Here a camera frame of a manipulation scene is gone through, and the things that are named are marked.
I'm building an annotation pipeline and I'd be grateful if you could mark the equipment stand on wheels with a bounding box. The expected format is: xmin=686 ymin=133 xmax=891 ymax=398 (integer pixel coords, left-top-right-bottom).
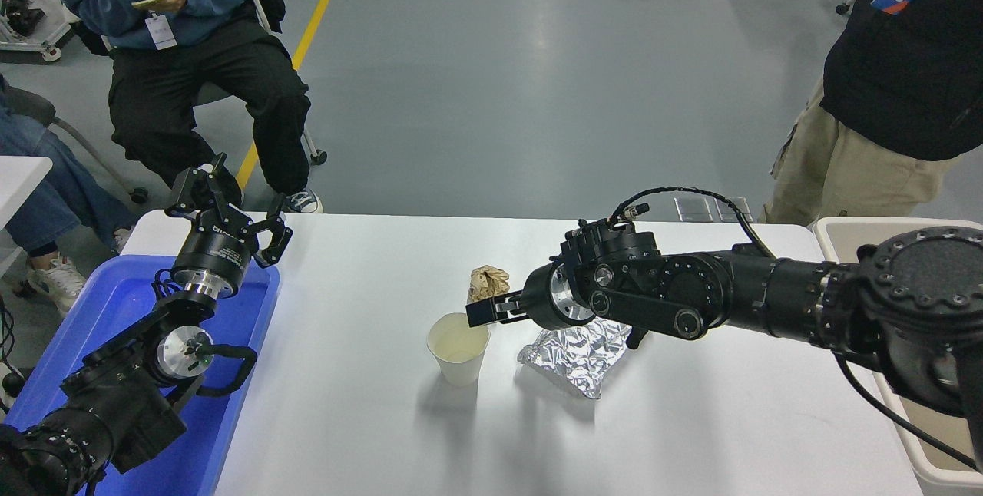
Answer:
xmin=0 ymin=0 xmax=74 ymax=63

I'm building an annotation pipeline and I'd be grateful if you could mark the white name badge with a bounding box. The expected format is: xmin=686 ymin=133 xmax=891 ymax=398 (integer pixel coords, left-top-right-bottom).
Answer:
xmin=144 ymin=14 xmax=177 ymax=50

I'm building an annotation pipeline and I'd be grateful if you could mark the white paper cup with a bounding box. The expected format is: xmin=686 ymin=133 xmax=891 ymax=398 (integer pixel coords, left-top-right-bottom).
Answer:
xmin=426 ymin=312 xmax=492 ymax=387

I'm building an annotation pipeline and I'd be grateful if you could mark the crumpled silver foil tray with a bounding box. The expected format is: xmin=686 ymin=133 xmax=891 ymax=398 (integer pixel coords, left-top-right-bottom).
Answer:
xmin=517 ymin=318 xmax=633 ymax=400

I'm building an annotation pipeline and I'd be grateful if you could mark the blue plastic tray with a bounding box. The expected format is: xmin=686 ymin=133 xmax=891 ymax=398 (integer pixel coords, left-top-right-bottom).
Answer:
xmin=4 ymin=254 xmax=282 ymax=496

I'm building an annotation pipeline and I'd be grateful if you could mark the large pale plastic bin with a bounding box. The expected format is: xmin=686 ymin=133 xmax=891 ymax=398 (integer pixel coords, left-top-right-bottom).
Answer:
xmin=813 ymin=217 xmax=983 ymax=489

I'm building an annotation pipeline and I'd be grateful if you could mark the standing person with blue badge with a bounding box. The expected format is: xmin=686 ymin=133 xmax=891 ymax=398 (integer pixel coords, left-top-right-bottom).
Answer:
xmin=760 ymin=0 xmax=983 ymax=227

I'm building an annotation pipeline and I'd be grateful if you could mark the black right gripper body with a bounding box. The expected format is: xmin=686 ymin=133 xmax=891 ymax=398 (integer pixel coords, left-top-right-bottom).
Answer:
xmin=521 ymin=262 xmax=569 ymax=330

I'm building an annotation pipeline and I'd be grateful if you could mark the grey chair with casters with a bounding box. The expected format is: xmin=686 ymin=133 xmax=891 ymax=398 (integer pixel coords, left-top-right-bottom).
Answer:
xmin=0 ymin=85 xmax=151 ymax=205

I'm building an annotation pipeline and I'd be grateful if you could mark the small white side table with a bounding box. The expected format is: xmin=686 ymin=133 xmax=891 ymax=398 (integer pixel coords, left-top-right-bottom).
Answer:
xmin=0 ymin=156 xmax=55 ymax=274

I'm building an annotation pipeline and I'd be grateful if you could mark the person in white shoes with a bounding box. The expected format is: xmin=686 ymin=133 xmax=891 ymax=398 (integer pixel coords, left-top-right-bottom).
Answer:
xmin=0 ymin=74 xmax=139 ymax=318

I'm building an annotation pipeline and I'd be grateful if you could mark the black cable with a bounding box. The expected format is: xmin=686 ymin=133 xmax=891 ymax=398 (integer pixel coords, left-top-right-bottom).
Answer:
xmin=0 ymin=293 xmax=28 ymax=412

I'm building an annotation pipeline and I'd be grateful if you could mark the seated person with phone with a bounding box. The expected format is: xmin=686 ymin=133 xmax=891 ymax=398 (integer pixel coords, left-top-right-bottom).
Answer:
xmin=35 ymin=0 xmax=324 ymax=214

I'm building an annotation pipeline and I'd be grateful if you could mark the crumpled tan paper ball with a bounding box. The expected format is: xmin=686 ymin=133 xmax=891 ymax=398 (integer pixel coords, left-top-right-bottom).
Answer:
xmin=468 ymin=265 xmax=511 ymax=305

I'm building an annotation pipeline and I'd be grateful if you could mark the metal floor plate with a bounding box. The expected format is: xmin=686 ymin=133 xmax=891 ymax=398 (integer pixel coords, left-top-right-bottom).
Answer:
xmin=674 ymin=197 xmax=716 ymax=223
xmin=714 ymin=197 xmax=754 ymax=223

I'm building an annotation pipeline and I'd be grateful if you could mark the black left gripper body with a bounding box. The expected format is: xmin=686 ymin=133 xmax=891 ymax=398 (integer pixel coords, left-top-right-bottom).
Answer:
xmin=170 ymin=224 xmax=254 ymax=287

